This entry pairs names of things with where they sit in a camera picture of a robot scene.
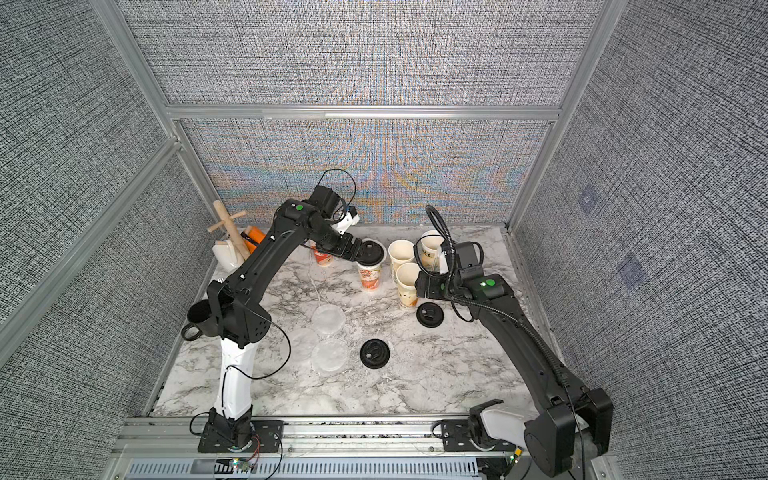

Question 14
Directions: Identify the red paper milk tea cup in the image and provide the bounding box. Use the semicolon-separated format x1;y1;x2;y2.
312;245;333;267

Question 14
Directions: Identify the black cup lid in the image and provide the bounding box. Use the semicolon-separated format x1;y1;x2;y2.
359;339;391;370
355;239;385;268
416;302;445;329

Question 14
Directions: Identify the red white paper cup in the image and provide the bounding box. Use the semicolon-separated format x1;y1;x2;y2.
358;264;382;291

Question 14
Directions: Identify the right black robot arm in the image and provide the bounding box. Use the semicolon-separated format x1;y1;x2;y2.
415;272;614;477

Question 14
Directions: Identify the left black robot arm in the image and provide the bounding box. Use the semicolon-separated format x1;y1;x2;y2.
201;195;362;353

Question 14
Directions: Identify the white leak-proof paper disc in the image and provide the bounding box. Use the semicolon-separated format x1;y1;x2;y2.
311;304;346;335
311;339;349;374
289;328;319;362

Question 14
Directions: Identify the cream paper cup front right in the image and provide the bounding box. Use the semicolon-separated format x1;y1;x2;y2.
395;263;420;308

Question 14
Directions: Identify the cream paper cup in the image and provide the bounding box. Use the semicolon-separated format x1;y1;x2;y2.
388;239;415;280
395;263;420;308
418;230;444;273

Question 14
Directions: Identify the cream paper cup back right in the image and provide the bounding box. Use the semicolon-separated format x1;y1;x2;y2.
418;230;444;273

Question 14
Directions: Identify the cream paper cup back middle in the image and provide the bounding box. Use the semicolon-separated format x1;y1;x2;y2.
388;239;415;280

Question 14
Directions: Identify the orange mug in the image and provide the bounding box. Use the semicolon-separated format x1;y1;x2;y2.
241;226;265;253

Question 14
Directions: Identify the white mug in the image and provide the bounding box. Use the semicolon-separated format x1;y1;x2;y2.
212;240;244;273

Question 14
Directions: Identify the wooden mug tree stand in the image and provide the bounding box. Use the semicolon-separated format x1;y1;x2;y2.
207;200;250;260

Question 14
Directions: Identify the black mug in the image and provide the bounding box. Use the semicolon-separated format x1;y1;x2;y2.
180;299;219;341

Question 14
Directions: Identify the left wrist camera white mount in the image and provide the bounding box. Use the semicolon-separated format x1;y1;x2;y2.
307;185;360;234

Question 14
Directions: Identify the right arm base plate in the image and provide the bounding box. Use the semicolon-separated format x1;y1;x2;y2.
433;419;524;453

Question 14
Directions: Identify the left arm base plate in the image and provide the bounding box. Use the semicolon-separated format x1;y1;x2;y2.
197;409;285;454

